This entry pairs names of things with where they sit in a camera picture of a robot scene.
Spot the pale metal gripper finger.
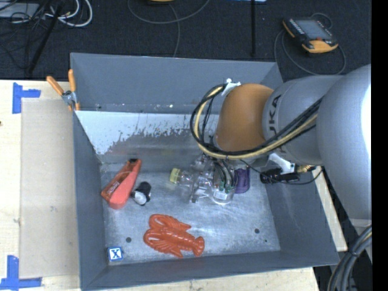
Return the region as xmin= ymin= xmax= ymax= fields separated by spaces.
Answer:
xmin=189 ymin=189 xmax=210 ymax=204
xmin=192 ymin=176 xmax=211 ymax=192

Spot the purple cup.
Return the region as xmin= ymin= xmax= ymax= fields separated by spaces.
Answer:
xmin=234 ymin=168 xmax=251 ymax=195

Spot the red toy lobster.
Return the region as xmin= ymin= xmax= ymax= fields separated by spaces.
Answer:
xmin=142 ymin=213 xmax=206 ymax=258

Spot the black and white toy penguin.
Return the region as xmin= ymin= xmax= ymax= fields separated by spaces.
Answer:
xmin=130 ymin=181 xmax=152 ymax=207

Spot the orange plastic hand tool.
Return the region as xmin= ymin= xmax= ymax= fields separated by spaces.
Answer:
xmin=100 ymin=158 xmax=143 ymax=210

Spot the grey metal bin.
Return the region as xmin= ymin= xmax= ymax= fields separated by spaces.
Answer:
xmin=69 ymin=52 xmax=341 ymax=291

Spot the white block with blue X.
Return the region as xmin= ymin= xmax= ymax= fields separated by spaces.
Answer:
xmin=106 ymin=246 xmax=124 ymax=262

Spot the pale wood board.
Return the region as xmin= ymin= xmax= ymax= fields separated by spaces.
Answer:
xmin=18 ymin=98 xmax=81 ymax=279

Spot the black cylinder on white bracket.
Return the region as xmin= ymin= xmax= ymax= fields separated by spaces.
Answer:
xmin=259 ymin=152 xmax=316 ymax=186

